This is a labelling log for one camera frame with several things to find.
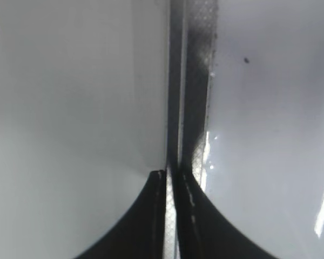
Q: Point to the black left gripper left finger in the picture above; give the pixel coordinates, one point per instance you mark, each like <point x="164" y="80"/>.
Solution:
<point x="140" y="232"/>

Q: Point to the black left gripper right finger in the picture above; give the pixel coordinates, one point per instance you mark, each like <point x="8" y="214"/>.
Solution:
<point x="203" y="232"/>

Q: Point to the white whiteboard with aluminium frame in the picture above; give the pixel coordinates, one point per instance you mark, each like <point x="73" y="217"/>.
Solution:
<point x="246" y="115"/>

